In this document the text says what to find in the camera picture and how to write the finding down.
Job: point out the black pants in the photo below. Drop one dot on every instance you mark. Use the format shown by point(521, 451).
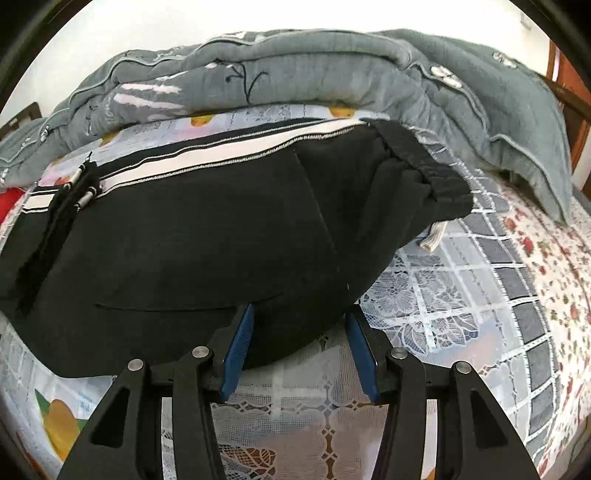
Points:
point(207, 240)

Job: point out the white wall switch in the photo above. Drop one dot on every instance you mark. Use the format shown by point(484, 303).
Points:
point(526, 21)

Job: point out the floral bedsheet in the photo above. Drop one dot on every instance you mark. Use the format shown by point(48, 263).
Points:
point(554, 258)

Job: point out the red pillow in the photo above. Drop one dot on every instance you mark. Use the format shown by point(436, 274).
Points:
point(5, 205)

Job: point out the brown wooden door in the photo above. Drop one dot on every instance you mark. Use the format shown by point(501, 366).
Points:
point(565, 64)

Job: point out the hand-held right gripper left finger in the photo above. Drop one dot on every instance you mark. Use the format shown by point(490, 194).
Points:
point(238, 350)

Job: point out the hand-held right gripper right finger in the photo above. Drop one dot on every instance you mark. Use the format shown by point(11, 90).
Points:
point(364, 360)

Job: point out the grey floral quilt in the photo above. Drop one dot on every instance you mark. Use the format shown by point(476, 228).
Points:
point(323, 69)

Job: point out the fruit print plastic cover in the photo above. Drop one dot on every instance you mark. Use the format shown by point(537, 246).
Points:
point(438, 286)

